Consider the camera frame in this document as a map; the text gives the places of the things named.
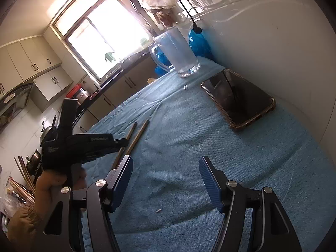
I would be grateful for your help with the black kitchen countertop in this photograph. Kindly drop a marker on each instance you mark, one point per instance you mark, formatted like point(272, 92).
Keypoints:
point(110, 80)

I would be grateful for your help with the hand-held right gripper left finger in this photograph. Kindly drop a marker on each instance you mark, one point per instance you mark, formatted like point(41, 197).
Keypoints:
point(122, 186)

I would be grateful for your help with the green plant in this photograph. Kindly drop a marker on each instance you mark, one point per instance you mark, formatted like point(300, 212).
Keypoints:
point(143, 41)
point(109, 56)

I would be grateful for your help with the black smartphone in clear case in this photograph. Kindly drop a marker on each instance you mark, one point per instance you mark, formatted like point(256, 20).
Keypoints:
point(236, 102)

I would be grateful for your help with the kitchen window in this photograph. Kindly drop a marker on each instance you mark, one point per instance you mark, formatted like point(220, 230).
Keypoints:
point(105, 31)

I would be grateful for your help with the steel range hood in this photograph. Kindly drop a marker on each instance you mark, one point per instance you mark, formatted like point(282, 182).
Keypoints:
point(13, 105)

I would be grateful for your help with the beige wall cabinets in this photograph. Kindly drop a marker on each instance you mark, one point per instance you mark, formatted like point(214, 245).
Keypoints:
point(31, 57)

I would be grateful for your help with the blue tablecloth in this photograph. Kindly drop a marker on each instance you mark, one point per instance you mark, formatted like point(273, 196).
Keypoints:
point(183, 126)

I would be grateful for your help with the person's left hand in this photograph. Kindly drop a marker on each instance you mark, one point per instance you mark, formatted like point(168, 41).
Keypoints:
point(47, 189)

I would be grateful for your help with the beige base cabinets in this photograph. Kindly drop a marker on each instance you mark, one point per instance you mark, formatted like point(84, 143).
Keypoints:
point(131, 84)

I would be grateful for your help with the wooden chopstick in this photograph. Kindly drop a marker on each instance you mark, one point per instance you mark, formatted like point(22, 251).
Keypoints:
point(132, 130)
point(140, 135)

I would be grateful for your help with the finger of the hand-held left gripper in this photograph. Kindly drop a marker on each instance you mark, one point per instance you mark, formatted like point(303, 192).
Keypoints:
point(118, 142)

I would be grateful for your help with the black wok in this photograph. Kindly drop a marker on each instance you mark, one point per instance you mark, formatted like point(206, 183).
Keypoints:
point(34, 161)

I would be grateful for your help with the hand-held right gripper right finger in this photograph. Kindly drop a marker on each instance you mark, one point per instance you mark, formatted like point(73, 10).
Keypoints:
point(210, 183)

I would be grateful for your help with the bunch of wooden chopsticks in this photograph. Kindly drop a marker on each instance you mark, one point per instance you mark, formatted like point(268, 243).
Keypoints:
point(25, 173)

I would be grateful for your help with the red lidded steel pot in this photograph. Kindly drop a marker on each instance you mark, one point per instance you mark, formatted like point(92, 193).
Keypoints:
point(76, 93)

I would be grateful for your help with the person's left forearm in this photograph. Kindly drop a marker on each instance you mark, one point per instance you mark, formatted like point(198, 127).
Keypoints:
point(23, 223)

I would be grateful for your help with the blue plastic bag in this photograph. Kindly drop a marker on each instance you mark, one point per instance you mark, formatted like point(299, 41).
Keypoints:
point(160, 60)
point(199, 43)

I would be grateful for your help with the glass mug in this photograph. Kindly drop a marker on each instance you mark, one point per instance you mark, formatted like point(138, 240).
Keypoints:
point(178, 52)

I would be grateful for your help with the steel kettle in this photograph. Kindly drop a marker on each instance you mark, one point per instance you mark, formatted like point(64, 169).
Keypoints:
point(46, 134)

